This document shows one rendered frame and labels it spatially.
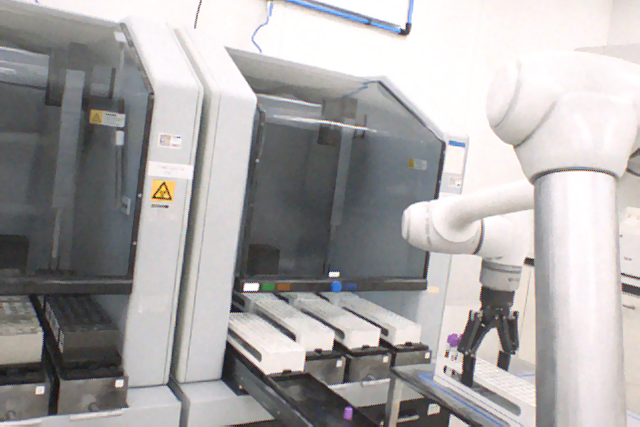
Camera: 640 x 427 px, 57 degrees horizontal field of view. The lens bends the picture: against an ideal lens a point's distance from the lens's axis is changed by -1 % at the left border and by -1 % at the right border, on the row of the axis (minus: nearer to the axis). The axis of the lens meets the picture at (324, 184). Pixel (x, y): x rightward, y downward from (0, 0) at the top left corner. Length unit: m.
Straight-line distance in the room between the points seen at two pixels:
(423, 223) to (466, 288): 2.36
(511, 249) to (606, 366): 0.63
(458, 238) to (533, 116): 0.53
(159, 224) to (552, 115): 0.90
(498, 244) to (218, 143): 0.67
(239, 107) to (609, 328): 0.96
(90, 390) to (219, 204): 0.48
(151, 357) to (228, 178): 0.45
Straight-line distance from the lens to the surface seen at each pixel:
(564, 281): 0.76
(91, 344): 1.40
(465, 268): 3.57
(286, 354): 1.41
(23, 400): 1.34
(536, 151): 0.80
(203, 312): 1.47
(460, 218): 1.22
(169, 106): 1.36
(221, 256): 1.45
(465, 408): 1.40
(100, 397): 1.37
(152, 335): 1.44
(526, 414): 1.33
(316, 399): 1.34
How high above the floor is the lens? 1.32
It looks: 3 degrees down
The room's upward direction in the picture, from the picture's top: 8 degrees clockwise
